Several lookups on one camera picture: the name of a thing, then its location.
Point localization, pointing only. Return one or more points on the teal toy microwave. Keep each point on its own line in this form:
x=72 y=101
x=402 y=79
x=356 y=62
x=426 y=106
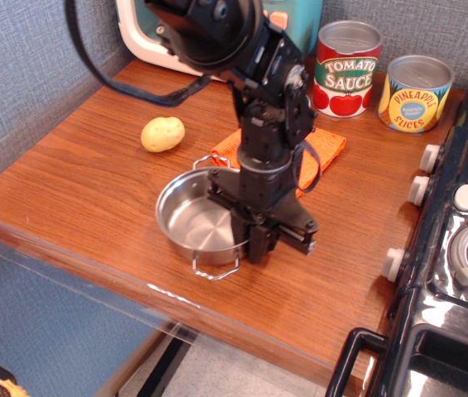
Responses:
x=137 y=24

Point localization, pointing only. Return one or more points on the black toy stove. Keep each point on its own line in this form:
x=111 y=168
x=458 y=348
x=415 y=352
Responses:
x=425 y=351

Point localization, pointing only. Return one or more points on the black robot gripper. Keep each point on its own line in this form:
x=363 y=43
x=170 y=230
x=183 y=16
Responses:
x=265 y=209

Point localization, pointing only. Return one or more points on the yellow toy potato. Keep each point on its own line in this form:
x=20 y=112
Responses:
x=162 y=134

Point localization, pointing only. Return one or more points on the stainless steel pot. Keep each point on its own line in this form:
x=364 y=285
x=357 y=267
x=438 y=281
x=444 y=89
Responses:
x=199 y=229

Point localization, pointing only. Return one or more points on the tomato sauce can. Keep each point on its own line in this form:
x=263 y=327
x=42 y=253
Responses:
x=346 y=63

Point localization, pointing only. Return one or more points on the pineapple slices can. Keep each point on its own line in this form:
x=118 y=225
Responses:
x=415 y=92

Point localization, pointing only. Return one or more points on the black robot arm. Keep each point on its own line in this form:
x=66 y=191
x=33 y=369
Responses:
x=235 y=42

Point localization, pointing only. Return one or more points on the orange folded cloth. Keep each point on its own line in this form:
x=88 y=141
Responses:
x=326 y=145

